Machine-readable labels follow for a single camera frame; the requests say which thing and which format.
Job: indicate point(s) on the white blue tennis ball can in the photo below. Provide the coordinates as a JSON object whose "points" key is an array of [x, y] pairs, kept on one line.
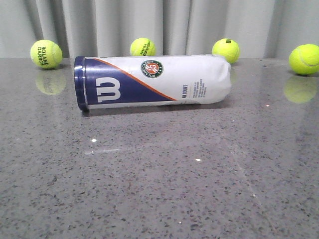
{"points": [[143, 81]]}

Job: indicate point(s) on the Roland Garros tennis ball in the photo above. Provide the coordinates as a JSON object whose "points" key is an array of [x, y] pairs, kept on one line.
{"points": [[46, 54]]}

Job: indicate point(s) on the Wilson tennis ball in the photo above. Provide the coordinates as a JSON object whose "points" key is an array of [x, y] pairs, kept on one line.
{"points": [[227, 48]]}

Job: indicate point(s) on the plain yellow tennis ball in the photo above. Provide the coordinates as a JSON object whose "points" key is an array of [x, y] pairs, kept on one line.
{"points": [[304, 59]]}

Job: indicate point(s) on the Head Team tennis ball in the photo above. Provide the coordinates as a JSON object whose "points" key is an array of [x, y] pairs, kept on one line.
{"points": [[142, 47]]}

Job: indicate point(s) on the grey pleated curtain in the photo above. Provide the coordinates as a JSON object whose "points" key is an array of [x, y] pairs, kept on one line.
{"points": [[262, 28]]}

